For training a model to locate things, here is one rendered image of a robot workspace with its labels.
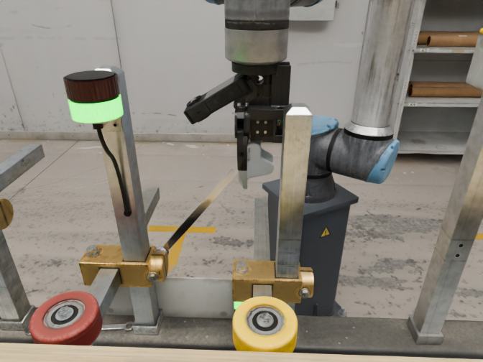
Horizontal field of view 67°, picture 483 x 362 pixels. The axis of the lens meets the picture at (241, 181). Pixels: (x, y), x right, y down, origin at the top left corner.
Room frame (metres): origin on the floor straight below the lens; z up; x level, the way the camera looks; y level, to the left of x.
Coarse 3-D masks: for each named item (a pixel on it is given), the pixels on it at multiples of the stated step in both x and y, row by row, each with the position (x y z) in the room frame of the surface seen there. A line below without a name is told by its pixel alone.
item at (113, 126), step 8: (80, 72) 0.45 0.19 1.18; (88, 72) 0.45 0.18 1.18; (96, 72) 0.45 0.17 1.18; (104, 72) 0.45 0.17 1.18; (112, 72) 0.45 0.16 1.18; (72, 80) 0.41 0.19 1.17; (80, 80) 0.41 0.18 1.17; (88, 80) 0.41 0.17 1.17; (112, 120) 0.46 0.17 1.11; (120, 120) 0.46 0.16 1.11; (96, 128) 0.42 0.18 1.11; (104, 128) 0.46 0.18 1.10; (112, 128) 0.46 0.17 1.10; (120, 128) 0.46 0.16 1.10; (104, 144) 0.43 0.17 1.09; (112, 160) 0.45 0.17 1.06; (120, 176) 0.46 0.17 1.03; (120, 184) 0.46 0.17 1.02; (128, 216) 0.46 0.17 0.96
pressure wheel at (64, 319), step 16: (48, 304) 0.34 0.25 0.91; (64, 304) 0.34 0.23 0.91; (80, 304) 0.34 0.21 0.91; (96, 304) 0.34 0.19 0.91; (32, 320) 0.31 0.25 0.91; (48, 320) 0.32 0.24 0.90; (64, 320) 0.32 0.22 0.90; (80, 320) 0.31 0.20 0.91; (96, 320) 0.32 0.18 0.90; (32, 336) 0.29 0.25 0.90; (48, 336) 0.29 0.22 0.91; (64, 336) 0.29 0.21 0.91; (80, 336) 0.30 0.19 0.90; (96, 336) 0.32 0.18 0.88
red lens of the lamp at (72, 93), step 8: (64, 80) 0.42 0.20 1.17; (96, 80) 0.41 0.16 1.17; (104, 80) 0.42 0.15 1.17; (112, 80) 0.43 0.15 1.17; (72, 88) 0.41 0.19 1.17; (80, 88) 0.41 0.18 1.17; (88, 88) 0.41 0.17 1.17; (96, 88) 0.41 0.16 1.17; (104, 88) 0.42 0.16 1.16; (112, 88) 0.42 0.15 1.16; (72, 96) 0.41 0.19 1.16; (80, 96) 0.41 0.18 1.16; (88, 96) 0.41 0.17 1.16; (96, 96) 0.41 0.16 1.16; (104, 96) 0.41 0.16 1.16; (112, 96) 0.42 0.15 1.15
